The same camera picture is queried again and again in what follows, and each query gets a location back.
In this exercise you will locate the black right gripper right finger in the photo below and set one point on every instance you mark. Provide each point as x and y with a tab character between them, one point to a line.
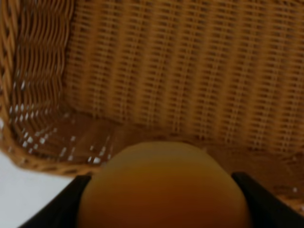
266	210

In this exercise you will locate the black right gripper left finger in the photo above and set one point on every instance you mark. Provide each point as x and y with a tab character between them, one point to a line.
61	211

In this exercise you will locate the red yellow peach fruit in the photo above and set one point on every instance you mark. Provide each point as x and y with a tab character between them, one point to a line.
163	185

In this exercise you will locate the light orange wicker basket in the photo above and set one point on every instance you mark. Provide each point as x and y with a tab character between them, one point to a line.
82	79

